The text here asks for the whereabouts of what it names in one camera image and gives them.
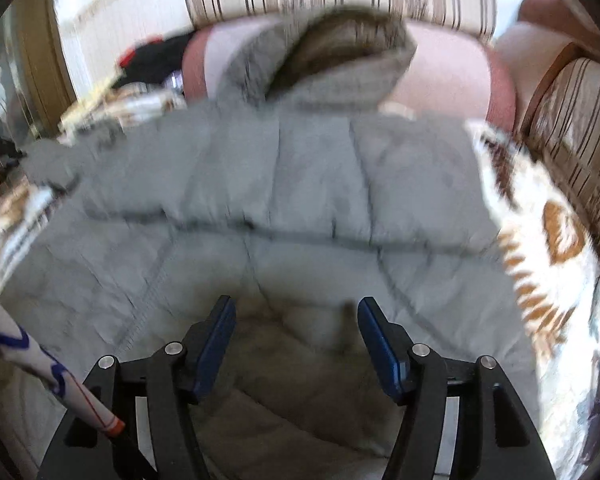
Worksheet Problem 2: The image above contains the square striped floral sofa cushion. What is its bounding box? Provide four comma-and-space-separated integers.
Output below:
522, 57, 600, 281

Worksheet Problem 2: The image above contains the pink sofa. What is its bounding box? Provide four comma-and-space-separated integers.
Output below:
182, 0, 600, 136

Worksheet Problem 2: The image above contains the wooden glass door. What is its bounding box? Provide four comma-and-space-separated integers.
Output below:
0, 0, 76, 151

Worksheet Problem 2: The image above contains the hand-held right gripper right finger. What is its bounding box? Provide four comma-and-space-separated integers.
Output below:
357, 296, 556, 480

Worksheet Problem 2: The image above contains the leaf print blanket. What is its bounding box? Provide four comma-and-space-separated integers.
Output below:
0, 120, 600, 480

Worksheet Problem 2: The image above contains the grey quilted puffer jacket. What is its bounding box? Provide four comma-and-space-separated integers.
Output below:
0, 7, 543, 476

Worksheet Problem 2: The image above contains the black and red clothes pile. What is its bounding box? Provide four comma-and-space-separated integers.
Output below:
115, 35, 196, 91

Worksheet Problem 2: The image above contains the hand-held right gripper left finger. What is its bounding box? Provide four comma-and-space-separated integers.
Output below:
36, 295, 237, 480

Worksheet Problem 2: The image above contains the white blue-printed tube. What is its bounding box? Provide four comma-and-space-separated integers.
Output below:
0, 287, 126, 441

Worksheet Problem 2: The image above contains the cream cloth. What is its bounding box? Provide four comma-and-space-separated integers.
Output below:
57, 85, 188, 136

